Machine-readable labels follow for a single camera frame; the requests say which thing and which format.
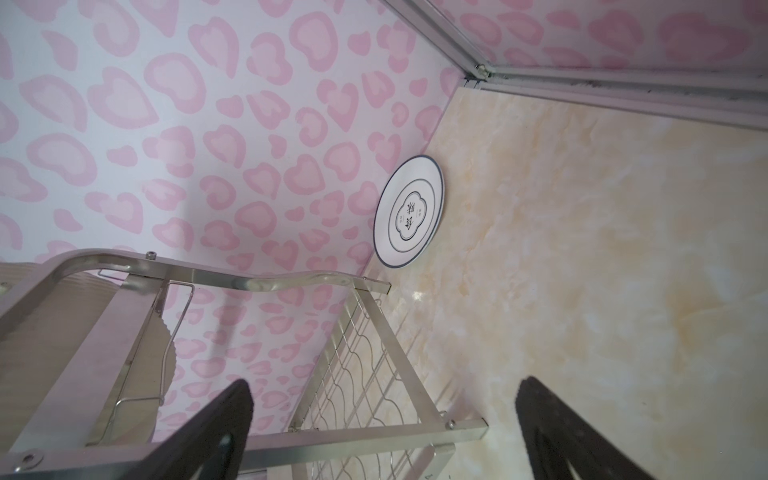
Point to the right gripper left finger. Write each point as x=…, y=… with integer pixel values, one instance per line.
x=209, y=446

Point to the yellow woven plate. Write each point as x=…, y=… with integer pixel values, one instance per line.
x=88, y=364

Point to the steel two-tier dish rack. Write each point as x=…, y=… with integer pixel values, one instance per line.
x=335, y=393

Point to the white plate black rim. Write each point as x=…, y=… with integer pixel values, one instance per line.
x=409, y=211

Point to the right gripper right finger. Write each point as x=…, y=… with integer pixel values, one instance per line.
x=561, y=445

